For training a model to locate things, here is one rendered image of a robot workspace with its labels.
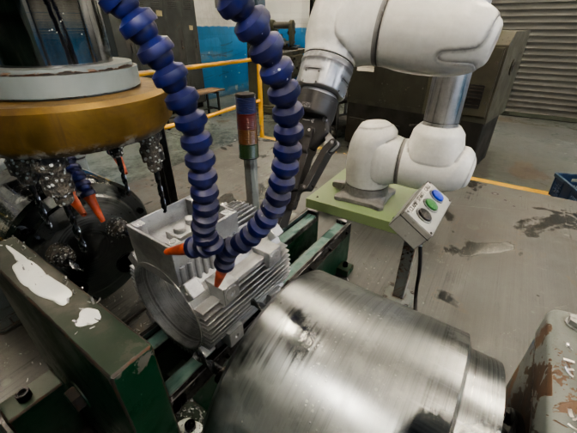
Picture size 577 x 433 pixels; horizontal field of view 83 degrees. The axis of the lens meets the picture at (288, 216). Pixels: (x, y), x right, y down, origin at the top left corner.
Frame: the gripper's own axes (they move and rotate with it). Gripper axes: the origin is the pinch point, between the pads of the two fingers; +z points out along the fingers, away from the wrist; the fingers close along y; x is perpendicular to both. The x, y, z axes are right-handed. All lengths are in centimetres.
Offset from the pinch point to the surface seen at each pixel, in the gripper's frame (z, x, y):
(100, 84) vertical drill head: -7.4, -35.3, 0.4
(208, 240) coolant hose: 2.9, -27.9, 9.5
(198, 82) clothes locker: -141, 373, -475
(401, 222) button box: -3.4, 15.1, 17.0
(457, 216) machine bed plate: -10, 79, 22
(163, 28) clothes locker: -186, 279, -473
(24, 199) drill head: 9.8, -26.9, -29.6
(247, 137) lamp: -14.0, 25.4, -34.1
